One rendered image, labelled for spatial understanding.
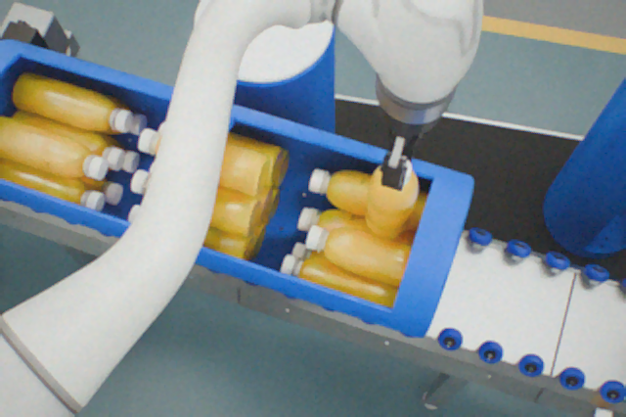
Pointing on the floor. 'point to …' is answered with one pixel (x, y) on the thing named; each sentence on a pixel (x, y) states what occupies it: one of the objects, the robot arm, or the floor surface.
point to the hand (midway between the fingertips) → (398, 162)
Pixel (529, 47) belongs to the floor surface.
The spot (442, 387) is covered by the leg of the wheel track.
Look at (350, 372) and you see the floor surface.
